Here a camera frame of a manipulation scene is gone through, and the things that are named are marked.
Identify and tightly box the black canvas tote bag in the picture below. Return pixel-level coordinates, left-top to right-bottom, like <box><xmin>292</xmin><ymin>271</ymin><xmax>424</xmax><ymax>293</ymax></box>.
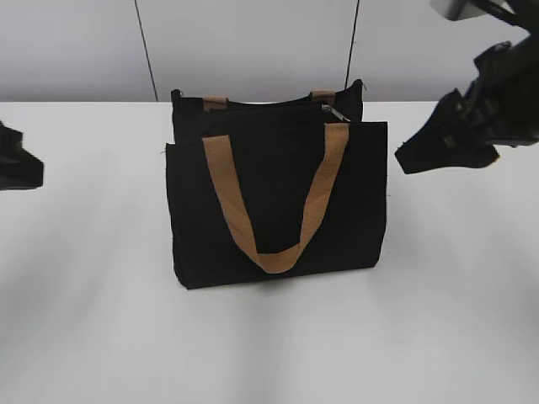
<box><xmin>165</xmin><ymin>80</ymin><xmax>387</xmax><ymax>290</ymax></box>

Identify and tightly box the tan bag handle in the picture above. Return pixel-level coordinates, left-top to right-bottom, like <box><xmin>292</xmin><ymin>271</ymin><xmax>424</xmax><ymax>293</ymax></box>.
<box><xmin>202</xmin><ymin>124</ymin><xmax>350</xmax><ymax>274</ymax></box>
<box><xmin>202</xmin><ymin>90</ymin><xmax>336</xmax><ymax>111</ymax></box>

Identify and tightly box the silver zipper pull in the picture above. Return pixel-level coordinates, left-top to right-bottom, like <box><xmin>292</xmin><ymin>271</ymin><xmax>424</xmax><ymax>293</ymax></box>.
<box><xmin>321</xmin><ymin>104</ymin><xmax>351</xmax><ymax>123</ymax></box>

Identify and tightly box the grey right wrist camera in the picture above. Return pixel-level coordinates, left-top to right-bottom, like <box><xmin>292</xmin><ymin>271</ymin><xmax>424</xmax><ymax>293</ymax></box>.
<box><xmin>430</xmin><ymin>0</ymin><xmax>507</xmax><ymax>21</ymax></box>

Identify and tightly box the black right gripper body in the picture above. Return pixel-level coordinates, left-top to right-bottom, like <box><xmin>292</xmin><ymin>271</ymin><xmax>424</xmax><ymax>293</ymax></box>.
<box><xmin>459</xmin><ymin>40</ymin><xmax>538</xmax><ymax>158</ymax></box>

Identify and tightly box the tan front bag handle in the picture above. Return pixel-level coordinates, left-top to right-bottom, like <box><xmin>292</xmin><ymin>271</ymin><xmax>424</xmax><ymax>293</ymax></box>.
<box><xmin>202</xmin><ymin>124</ymin><xmax>350</xmax><ymax>274</ymax></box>

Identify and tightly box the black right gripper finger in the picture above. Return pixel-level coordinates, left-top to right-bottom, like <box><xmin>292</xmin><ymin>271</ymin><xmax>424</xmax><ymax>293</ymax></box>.
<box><xmin>395</xmin><ymin>89</ymin><xmax>499</xmax><ymax>174</ymax></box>

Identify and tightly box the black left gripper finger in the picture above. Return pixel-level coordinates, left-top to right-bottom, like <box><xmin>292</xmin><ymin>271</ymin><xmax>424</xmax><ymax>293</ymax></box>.
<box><xmin>1</xmin><ymin>123</ymin><xmax>44</xmax><ymax>190</ymax></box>

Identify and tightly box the tan rear bag handle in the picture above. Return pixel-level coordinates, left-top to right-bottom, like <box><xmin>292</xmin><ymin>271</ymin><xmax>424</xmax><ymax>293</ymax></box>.
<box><xmin>202</xmin><ymin>90</ymin><xmax>336</xmax><ymax>111</ymax></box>

